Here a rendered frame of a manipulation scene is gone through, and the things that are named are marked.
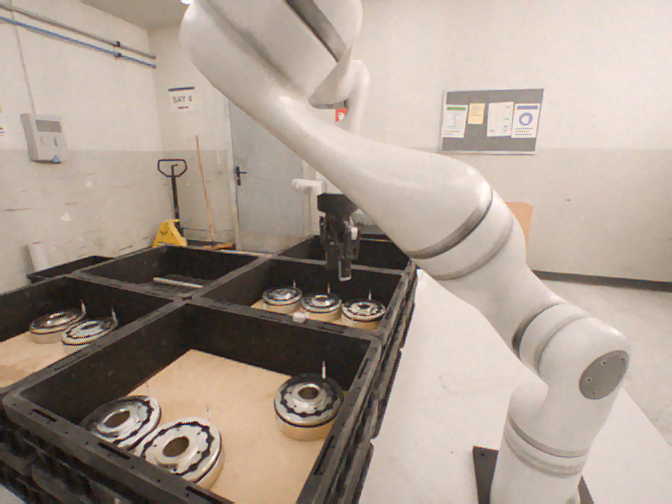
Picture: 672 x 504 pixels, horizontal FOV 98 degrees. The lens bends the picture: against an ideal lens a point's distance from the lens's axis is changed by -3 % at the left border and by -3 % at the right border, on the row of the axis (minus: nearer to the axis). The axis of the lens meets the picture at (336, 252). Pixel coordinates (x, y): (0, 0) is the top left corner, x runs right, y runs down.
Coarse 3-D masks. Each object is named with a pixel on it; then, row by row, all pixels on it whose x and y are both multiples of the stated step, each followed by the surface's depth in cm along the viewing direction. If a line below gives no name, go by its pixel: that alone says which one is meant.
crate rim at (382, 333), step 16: (240, 272) 76; (368, 272) 77; (384, 272) 76; (208, 288) 66; (400, 288) 66; (224, 304) 59; (400, 304) 64; (320, 320) 53; (384, 320) 53; (384, 336) 49
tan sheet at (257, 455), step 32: (192, 352) 61; (160, 384) 52; (192, 384) 52; (224, 384) 52; (256, 384) 52; (192, 416) 45; (224, 416) 45; (256, 416) 45; (224, 448) 40; (256, 448) 40; (288, 448) 40; (320, 448) 40; (224, 480) 36; (256, 480) 36; (288, 480) 36
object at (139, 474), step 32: (288, 320) 53; (96, 352) 44; (32, 384) 37; (352, 384) 38; (32, 416) 32; (352, 416) 34; (64, 448) 31; (96, 448) 29; (128, 480) 27; (160, 480) 26; (320, 480) 26
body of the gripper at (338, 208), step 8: (320, 200) 52; (328, 200) 51; (336, 200) 51; (344, 200) 51; (320, 208) 53; (328, 208) 52; (336, 208) 51; (344, 208) 52; (352, 208) 52; (328, 216) 57; (336, 216) 53; (344, 216) 52; (336, 224) 54; (344, 224) 52; (344, 232) 54
